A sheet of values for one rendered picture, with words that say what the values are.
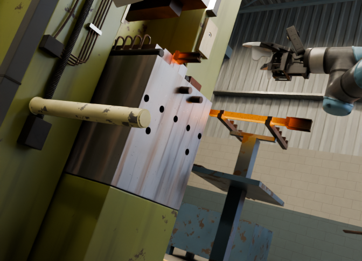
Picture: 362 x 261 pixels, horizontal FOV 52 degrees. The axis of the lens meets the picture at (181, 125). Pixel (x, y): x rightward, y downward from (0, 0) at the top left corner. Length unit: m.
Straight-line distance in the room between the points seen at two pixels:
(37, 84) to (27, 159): 0.22
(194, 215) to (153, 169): 3.97
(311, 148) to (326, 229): 1.92
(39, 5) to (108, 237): 0.68
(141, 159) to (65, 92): 0.33
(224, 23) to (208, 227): 3.54
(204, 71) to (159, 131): 0.62
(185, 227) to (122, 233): 4.04
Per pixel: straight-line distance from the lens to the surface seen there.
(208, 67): 1.85
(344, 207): 8.92
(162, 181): 1.33
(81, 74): 1.29
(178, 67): 1.43
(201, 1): 1.58
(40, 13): 0.93
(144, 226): 1.31
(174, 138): 1.34
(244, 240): 4.90
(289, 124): 1.51
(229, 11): 2.02
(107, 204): 1.16
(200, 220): 5.17
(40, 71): 1.21
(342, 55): 1.11
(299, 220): 9.11
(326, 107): 1.06
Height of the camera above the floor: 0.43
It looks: 14 degrees up
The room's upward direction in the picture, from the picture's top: 18 degrees clockwise
